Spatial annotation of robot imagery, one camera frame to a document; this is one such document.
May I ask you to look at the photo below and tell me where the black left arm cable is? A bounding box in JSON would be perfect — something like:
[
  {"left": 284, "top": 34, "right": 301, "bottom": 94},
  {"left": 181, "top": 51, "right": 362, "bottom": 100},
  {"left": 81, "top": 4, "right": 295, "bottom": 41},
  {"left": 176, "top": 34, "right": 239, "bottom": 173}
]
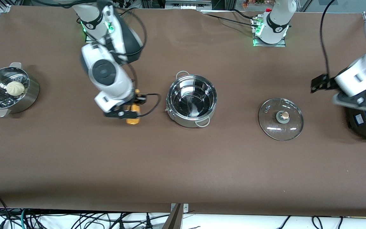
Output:
[{"left": 320, "top": 0, "right": 336, "bottom": 77}]

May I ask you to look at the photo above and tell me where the orange red decoration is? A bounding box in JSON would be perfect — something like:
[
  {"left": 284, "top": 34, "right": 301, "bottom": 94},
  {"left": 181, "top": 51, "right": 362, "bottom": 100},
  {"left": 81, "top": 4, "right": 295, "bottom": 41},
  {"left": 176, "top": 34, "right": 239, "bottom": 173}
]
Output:
[{"left": 242, "top": 0, "right": 268, "bottom": 9}]

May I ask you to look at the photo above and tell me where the teal cable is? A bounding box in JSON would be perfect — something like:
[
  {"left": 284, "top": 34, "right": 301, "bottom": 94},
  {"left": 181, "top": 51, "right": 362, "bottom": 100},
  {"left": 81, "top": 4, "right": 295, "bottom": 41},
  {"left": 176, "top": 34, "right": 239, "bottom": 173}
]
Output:
[{"left": 20, "top": 208, "right": 28, "bottom": 229}]

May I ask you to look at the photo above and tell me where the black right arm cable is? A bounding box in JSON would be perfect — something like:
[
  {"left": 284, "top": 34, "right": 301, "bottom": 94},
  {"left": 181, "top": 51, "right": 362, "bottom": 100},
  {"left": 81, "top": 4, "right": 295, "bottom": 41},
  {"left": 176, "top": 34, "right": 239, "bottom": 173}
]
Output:
[{"left": 107, "top": 6, "right": 162, "bottom": 118}]

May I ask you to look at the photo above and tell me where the steel steamer pot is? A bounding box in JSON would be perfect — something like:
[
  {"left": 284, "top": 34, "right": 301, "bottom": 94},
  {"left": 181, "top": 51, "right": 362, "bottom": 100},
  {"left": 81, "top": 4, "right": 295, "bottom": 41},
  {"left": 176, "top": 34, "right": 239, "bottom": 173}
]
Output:
[{"left": 0, "top": 62, "right": 40, "bottom": 118}]

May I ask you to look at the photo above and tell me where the white steamed bun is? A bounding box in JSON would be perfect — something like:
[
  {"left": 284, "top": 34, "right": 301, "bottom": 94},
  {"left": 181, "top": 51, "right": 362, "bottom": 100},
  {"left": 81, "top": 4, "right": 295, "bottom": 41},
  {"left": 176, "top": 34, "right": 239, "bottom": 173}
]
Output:
[{"left": 6, "top": 81, "right": 25, "bottom": 96}]

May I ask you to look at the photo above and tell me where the brown table cover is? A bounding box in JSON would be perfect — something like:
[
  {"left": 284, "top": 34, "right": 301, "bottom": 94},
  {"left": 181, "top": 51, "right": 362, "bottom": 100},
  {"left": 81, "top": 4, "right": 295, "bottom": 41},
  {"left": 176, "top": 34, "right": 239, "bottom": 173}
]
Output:
[{"left": 0, "top": 5, "right": 366, "bottom": 217}]

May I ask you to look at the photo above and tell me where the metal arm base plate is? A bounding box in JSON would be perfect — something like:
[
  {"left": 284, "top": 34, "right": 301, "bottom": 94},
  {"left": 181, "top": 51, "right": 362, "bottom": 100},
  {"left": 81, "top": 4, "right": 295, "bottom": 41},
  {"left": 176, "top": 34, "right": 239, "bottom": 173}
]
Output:
[
  {"left": 252, "top": 17, "right": 287, "bottom": 48},
  {"left": 85, "top": 30, "right": 120, "bottom": 44}
]

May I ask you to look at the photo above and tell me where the black base cable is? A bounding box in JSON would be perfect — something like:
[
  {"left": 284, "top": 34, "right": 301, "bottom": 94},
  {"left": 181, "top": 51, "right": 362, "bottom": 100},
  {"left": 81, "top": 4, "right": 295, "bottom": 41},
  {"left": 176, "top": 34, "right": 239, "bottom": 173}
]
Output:
[
  {"left": 201, "top": 12, "right": 257, "bottom": 26},
  {"left": 232, "top": 9, "right": 256, "bottom": 20}
]

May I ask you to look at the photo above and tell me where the steel pot with grey handles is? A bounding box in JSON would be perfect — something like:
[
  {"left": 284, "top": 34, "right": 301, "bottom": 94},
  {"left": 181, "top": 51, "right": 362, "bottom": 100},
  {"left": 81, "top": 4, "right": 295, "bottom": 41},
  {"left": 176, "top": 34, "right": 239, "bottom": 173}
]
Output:
[{"left": 165, "top": 71, "right": 218, "bottom": 128}]

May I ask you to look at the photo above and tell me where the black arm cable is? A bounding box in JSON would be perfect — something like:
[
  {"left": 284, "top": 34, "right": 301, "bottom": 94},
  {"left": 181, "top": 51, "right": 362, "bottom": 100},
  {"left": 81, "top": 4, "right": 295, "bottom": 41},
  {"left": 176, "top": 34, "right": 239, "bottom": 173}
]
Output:
[
  {"left": 320, "top": 0, "right": 336, "bottom": 77},
  {"left": 107, "top": 6, "right": 162, "bottom": 118}
]

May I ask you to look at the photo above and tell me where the grey angled strip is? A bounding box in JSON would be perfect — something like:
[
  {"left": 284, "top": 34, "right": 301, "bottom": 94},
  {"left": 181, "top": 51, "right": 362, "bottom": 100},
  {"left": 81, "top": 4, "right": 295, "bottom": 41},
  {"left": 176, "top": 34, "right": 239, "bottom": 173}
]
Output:
[{"left": 161, "top": 204, "right": 183, "bottom": 229}]

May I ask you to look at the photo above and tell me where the glass lid with gold knob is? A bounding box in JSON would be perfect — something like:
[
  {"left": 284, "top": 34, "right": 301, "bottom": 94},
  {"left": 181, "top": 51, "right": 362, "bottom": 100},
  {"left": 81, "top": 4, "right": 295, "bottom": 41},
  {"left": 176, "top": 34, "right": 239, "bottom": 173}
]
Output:
[{"left": 258, "top": 98, "right": 304, "bottom": 141}]

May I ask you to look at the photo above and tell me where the grey power strip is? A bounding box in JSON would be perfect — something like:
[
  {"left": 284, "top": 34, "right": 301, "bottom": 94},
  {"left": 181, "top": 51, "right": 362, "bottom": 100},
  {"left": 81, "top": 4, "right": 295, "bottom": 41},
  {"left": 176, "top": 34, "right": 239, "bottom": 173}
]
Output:
[{"left": 165, "top": 0, "right": 213, "bottom": 10}]

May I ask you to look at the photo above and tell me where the yellow corn cob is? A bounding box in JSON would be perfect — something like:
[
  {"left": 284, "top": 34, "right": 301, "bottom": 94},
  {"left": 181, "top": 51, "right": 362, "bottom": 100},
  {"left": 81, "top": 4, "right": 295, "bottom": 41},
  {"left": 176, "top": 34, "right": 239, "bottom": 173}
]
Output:
[{"left": 125, "top": 89, "right": 141, "bottom": 125}]

